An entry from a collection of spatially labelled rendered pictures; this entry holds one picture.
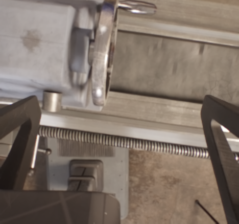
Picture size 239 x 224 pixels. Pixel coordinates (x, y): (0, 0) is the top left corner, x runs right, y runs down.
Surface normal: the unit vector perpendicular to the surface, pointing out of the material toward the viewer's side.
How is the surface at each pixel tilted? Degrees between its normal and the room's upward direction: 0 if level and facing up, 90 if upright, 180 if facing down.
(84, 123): 36
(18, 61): 0
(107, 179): 0
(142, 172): 0
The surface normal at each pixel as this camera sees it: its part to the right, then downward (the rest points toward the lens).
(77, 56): -0.06, 0.45
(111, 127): -0.09, 0.68
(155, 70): -0.23, 0.12
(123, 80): 0.06, 0.06
